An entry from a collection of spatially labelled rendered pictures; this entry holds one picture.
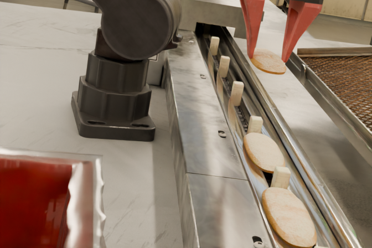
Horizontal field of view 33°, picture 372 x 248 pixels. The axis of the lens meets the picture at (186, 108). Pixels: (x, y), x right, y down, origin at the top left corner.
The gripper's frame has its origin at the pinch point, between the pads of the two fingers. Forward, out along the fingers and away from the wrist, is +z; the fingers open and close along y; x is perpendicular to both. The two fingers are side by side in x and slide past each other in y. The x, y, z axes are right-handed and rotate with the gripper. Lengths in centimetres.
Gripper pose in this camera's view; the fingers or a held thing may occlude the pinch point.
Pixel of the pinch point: (268, 52)
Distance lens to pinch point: 73.0
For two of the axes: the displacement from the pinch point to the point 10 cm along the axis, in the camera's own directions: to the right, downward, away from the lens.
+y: 9.9, 1.2, 1.1
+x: -0.7, -3.2, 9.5
